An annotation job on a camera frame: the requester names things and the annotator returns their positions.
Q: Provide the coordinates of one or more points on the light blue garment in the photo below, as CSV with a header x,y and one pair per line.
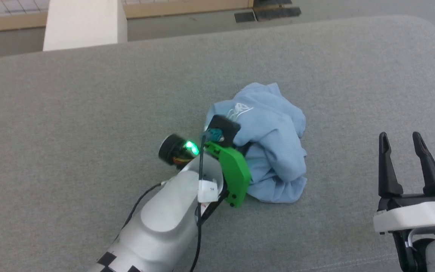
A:
x,y
274,124

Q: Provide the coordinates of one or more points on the wide black floor mat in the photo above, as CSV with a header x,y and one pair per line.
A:
x,y
272,2
278,13

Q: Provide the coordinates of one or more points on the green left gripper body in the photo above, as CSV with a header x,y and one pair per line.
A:
x,y
236,173

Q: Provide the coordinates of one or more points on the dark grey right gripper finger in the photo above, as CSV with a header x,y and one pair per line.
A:
x,y
386,173
431,173

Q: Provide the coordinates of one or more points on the small black floor mat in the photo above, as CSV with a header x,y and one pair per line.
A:
x,y
244,17

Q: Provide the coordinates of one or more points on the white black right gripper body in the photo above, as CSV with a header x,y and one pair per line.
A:
x,y
414,215

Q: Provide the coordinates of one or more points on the wooden baseboard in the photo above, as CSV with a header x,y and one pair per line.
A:
x,y
183,9

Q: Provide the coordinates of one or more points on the white square pillar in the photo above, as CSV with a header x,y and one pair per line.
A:
x,y
85,22

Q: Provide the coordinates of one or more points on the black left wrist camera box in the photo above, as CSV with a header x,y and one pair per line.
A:
x,y
225,126

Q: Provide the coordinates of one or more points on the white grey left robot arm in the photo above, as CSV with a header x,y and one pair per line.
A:
x,y
164,211

